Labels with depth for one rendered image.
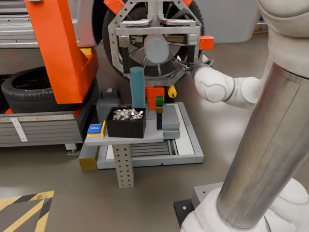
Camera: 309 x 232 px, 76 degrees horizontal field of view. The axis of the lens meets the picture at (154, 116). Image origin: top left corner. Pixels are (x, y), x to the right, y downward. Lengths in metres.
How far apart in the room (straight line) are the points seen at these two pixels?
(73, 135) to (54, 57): 0.63
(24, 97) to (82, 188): 0.78
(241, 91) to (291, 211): 0.41
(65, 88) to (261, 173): 1.17
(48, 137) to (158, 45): 1.09
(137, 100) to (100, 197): 0.68
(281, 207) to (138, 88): 0.90
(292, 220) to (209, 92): 0.43
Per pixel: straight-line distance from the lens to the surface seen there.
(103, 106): 1.54
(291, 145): 0.35
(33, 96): 1.69
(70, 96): 1.36
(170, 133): 1.61
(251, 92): 0.80
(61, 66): 1.29
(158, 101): 1.04
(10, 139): 1.85
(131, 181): 1.40
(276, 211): 0.68
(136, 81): 1.20
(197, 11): 1.36
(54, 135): 1.69
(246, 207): 0.47
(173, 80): 1.35
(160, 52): 1.13
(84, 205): 1.44
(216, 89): 0.73
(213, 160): 1.66
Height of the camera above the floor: 1.15
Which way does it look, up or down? 33 degrees down
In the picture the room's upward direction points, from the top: 1 degrees counter-clockwise
